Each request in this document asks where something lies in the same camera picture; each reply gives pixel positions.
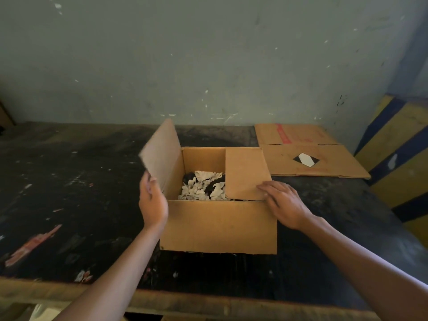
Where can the person's right hand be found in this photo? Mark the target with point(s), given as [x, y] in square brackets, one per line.
[287, 205]

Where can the person's left hand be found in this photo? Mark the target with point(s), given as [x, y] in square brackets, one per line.
[153, 207]

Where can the person's left fingers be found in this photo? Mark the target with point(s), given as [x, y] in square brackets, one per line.
[146, 183]

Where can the person's right thumb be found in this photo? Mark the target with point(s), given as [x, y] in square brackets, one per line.
[272, 205]

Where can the brown cardboard box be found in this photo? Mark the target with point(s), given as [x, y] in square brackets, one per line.
[334, 163]
[217, 227]

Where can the person's left forearm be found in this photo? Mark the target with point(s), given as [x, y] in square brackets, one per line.
[117, 280]

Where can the person's right forearm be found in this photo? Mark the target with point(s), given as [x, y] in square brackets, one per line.
[361, 267]

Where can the crumpled white packing paper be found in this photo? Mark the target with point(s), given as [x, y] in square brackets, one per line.
[198, 191]

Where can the flattened brown cardboard box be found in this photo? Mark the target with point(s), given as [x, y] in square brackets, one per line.
[334, 163]

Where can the wooden table edge beam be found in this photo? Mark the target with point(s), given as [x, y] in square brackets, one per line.
[200, 302]

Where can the torn red label scrap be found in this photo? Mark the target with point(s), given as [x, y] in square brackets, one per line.
[30, 245]

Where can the yellow and blue striped barrier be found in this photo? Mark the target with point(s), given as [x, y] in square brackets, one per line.
[398, 140]

